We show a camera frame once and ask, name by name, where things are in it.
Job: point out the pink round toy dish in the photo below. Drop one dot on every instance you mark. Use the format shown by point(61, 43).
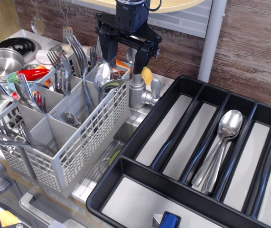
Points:
point(41, 57)

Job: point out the red toy pepper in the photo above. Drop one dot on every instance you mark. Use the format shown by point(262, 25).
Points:
point(34, 74)

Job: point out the hanging metal spatula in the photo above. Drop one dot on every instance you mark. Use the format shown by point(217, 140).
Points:
point(67, 30)

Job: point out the black cutlery tray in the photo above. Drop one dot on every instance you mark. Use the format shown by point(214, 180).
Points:
point(153, 172)

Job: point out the steel spoon upright in basket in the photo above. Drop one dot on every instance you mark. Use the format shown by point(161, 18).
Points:
point(101, 77)

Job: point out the small spoon inside basket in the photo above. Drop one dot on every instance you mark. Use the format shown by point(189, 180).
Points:
point(70, 119)

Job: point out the steel fork bundle front left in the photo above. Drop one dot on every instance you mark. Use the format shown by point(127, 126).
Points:
point(8, 137)

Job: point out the steel forks middle compartment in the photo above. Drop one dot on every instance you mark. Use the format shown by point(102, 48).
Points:
point(63, 72)

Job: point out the big steel spoon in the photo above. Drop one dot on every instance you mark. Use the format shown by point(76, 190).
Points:
point(107, 87)

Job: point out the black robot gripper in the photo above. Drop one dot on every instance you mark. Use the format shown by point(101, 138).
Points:
point(130, 19)

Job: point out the blue object at bottom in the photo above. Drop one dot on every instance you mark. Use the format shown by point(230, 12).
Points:
point(170, 220)

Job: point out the long fork leaning left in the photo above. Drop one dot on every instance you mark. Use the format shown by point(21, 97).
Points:
point(25, 95)

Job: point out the tall steel fork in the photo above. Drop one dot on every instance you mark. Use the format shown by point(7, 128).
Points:
point(83, 64)

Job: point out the hanging round metal strainer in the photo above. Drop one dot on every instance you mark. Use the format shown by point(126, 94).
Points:
point(37, 23)

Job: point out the black stove burner coil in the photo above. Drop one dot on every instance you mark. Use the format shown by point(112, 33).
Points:
point(24, 46)

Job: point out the grey metal faucet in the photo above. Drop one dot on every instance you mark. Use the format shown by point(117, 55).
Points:
point(139, 96)

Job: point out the grey plastic cutlery basket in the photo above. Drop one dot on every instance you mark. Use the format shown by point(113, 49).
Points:
point(68, 152)

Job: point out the steel cooking pot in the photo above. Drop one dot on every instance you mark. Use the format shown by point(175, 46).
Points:
point(10, 61)

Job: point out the stack of steel spoons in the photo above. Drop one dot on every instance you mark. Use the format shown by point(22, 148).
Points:
point(228, 128)

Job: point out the yellow toy corn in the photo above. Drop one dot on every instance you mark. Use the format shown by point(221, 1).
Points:
point(147, 75)

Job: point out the light wooden shelf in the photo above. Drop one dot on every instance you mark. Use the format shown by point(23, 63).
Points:
point(166, 6)

